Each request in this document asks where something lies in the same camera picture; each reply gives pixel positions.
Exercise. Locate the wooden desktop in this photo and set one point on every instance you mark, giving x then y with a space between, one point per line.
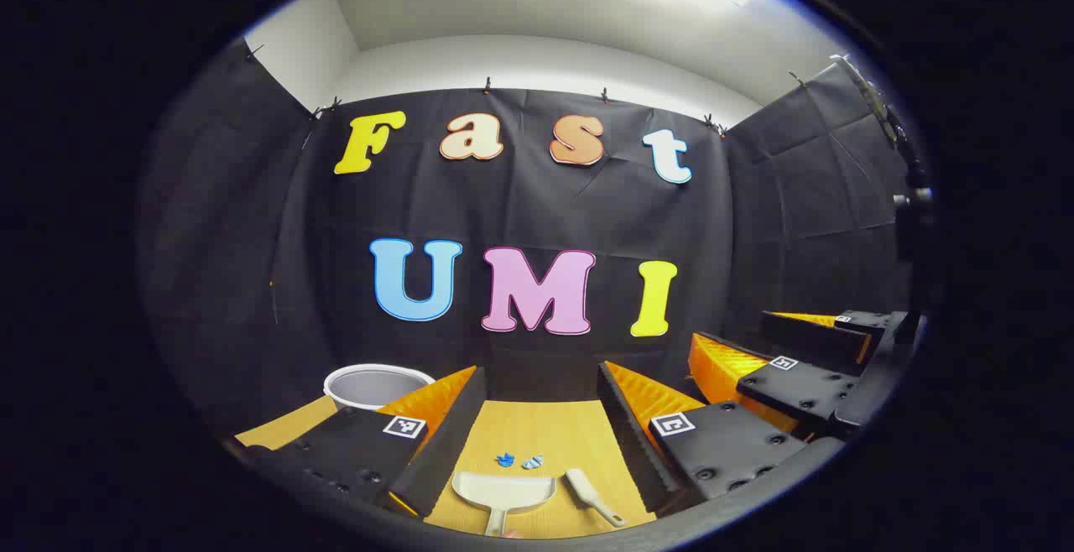
537 430

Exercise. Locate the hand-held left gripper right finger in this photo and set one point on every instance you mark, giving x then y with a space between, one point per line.
635 443

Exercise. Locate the white garbage bin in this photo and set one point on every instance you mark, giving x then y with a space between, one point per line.
369 386

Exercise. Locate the small white broom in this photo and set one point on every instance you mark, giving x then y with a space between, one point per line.
581 485

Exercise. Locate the row of small cloth clips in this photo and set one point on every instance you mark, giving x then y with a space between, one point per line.
487 84

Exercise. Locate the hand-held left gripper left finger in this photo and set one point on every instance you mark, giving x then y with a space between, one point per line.
440 443

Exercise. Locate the light blue paper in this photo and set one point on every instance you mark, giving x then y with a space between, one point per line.
533 462

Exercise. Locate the white dustpan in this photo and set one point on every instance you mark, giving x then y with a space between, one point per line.
502 492

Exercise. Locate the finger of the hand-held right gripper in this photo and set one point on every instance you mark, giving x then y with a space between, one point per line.
805 338
797 388

